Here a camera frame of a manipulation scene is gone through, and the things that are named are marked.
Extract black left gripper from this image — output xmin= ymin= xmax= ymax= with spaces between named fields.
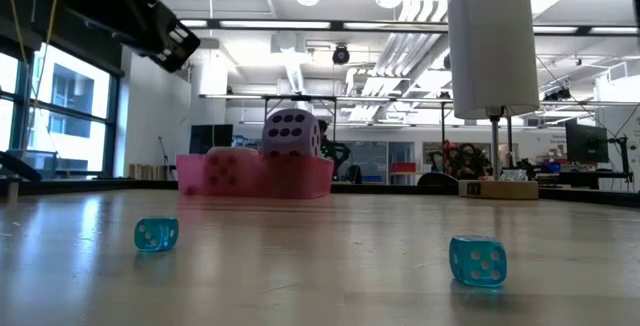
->
xmin=113 ymin=0 xmax=202 ymax=74

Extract large pink plush die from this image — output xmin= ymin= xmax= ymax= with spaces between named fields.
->
xmin=205 ymin=146 xmax=261 ymax=188

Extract large purple plush die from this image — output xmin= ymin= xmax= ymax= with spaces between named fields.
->
xmin=261 ymin=108 xmax=322 ymax=159

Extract pink translucent plastic bin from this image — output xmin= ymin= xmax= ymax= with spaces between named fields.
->
xmin=175 ymin=153 xmax=335 ymax=201

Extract black computer monitor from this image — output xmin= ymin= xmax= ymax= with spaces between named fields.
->
xmin=188 ymin=123 xmax=235 ymax=156
xmin=564 ymin=122 xmax=610 ymax=164

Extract row of wooden blocks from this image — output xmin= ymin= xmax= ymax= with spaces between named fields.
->
xmin=128 ymin=163 xmax=177 ymax=181

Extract black gantry stand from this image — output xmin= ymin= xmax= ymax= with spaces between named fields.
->
xmin=259 ymin=94 xmax=341 ymax=140

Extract person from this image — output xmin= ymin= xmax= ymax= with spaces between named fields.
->
xmin=317 ymin=119 xmax=337 ymax=160
xmin=452 ymin=143 xmax=491 ymax=181

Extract small blue translucent die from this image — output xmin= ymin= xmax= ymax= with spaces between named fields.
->
xmin=448 ymin=235 xmax=508 ymax=289
xmin=133 ymin=216 xmax=180 ymax=254

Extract black chair back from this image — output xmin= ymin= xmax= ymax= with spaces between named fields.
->
xmin=416 ymin=171 xmax=460 ymax=187

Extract white shade wooden lamp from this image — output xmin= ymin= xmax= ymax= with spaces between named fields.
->
xmin=447 ymin=0 xmax=541 ymax=180

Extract cardboard box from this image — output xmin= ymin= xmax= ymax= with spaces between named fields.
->
xmin=458 ymin=179 xmax=540 ymax=201

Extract yellow hanging cable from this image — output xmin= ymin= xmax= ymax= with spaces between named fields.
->
xmin=3 ymin=0 xmax=64 ymax=167

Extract black ceiling camera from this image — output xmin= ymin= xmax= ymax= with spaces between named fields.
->
xmin=331 ymin=44 xmax=351 ymax=66

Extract small grey post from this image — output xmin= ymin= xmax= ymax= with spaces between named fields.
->
xmin=6 ymin=175 xmax=21 ymax=205

